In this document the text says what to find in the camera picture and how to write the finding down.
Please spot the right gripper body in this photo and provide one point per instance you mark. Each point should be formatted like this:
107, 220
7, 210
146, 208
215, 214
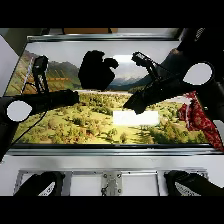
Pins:
141, 98

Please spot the red patterned garment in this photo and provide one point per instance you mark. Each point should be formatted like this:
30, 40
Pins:
200, 120

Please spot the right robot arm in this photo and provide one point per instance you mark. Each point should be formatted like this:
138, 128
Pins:
213, 96

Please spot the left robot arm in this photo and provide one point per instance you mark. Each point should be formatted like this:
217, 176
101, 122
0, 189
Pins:
50, 100

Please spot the black garment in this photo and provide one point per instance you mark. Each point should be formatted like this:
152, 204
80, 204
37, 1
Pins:
96, 71

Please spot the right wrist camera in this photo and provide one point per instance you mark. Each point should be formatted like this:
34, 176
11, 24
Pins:
141, 59

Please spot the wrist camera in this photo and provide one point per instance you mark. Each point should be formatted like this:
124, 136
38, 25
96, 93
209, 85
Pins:
40, 66
141, 59

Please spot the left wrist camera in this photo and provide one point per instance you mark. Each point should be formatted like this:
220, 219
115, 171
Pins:
40, 66

